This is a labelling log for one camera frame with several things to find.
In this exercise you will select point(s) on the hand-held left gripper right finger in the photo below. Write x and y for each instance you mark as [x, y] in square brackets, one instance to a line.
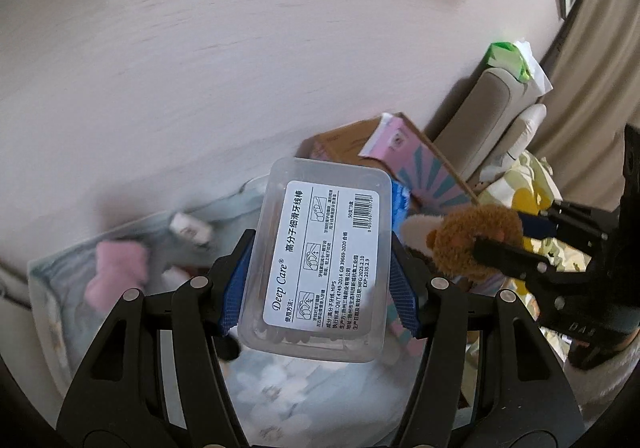
[403, 289]

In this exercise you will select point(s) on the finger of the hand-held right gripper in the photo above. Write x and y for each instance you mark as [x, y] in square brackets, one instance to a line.
[575, 224]
[510, 258]

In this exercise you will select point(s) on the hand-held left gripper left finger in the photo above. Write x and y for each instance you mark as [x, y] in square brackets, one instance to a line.
[234, 289]

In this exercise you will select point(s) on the brown plush bear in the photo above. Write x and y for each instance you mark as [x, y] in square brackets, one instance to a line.
[462, 235]

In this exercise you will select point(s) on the clear plastic floss pick box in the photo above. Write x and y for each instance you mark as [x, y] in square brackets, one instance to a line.
[320, 253]

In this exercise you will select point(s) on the pink plush toy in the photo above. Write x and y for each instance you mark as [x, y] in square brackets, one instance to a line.
[117, 273]

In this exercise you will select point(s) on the cardboard box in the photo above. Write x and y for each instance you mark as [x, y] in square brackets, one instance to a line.
[340, 140]

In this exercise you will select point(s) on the floral yellow green pillow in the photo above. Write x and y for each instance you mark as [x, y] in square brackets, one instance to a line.
[522, 177]

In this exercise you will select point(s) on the small white pouch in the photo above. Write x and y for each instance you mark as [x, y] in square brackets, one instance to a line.
[190, 228]

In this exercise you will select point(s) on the blue fuzzy cloth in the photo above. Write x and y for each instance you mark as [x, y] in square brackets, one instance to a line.
[401, 203]

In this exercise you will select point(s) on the beige curtain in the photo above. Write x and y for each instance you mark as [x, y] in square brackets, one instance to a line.
[595, 87]

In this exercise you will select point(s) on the beige padded headboard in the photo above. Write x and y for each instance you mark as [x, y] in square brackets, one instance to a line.
[480, 117]

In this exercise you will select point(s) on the pink tissue pack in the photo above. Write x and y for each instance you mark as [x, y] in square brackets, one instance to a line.
[392, 140]

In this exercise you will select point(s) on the light blue floral blanket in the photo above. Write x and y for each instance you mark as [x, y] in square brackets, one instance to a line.
[65, 308]

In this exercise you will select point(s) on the green tissue pack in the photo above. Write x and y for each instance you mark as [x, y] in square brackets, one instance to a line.
[507, 58]

